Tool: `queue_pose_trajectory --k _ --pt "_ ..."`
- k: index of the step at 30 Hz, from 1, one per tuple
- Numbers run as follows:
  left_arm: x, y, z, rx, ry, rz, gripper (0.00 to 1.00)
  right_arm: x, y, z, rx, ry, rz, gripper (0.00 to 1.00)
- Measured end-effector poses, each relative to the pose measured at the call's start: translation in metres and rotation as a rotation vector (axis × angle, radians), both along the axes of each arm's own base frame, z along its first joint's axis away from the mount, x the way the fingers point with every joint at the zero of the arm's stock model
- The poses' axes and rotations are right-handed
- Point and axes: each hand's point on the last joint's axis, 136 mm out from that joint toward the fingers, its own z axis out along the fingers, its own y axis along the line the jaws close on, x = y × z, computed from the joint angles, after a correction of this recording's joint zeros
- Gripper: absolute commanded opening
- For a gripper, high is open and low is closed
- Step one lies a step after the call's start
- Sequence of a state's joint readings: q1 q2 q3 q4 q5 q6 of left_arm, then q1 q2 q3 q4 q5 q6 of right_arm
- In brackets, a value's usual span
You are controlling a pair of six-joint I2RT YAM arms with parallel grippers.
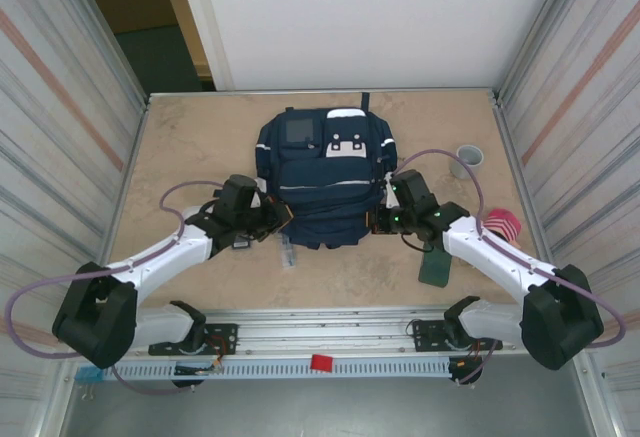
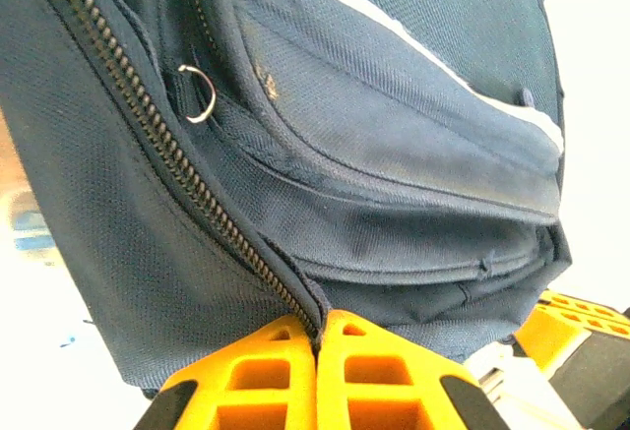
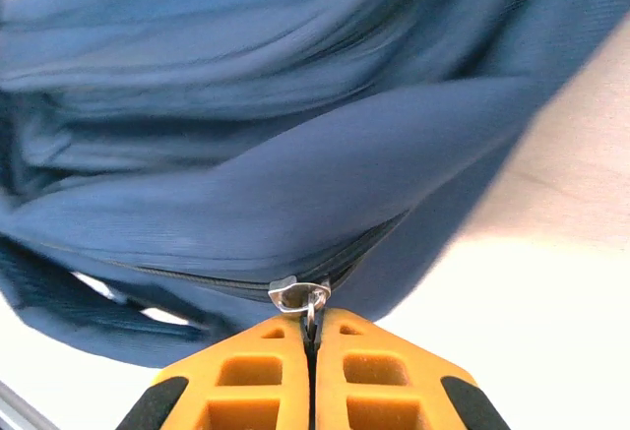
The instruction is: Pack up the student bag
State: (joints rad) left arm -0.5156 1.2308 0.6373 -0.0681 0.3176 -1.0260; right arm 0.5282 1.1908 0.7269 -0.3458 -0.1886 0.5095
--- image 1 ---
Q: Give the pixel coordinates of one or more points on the clear pen packet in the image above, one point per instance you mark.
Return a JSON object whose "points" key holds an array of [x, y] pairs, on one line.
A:
{"points": [[288, 257]]}

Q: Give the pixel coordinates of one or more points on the grey metal shelf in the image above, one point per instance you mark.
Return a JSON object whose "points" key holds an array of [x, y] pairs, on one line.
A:
{"points": [[320, 412]]}

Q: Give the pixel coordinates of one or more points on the black power connector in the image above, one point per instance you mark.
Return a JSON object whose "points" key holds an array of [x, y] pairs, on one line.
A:
{"points": [[460, 367]]}

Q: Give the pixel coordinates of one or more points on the green pencil case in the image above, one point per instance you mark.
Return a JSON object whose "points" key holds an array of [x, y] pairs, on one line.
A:
{"points": [[435, 269]]}

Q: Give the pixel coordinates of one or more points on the navy blue backpack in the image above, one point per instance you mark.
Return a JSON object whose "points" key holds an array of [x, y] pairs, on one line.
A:
{"points": [[325, 172]]}

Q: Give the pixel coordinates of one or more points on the grey cup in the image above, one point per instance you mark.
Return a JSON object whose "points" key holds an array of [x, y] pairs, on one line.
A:
{"points": [[467, 162]]}

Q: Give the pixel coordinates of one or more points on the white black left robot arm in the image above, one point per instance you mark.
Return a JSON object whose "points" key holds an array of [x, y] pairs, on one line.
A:
{"points": [[160, 252]]}

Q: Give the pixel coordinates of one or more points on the black calculator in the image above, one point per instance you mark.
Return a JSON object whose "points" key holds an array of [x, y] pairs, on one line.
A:
{"points": [[241, 245]]}

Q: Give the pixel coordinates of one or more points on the aluminium frame post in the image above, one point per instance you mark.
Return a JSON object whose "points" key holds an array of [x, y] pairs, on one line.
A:
{"points": [[136, 89], [507, 82]]}

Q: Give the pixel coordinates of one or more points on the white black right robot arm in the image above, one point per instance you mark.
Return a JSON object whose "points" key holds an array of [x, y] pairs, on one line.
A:
{"points": [[490, 252]]}

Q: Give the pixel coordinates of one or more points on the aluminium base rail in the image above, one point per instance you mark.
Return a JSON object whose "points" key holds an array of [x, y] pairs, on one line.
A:
{"points": [[325, 329]]}

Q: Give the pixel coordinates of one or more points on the blue clip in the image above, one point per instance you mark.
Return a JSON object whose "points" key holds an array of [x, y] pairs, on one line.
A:
{"points": [[90, 373]]}

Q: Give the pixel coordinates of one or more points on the red block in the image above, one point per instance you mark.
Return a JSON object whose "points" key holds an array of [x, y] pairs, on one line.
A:
{"points": [[321, 362]]}

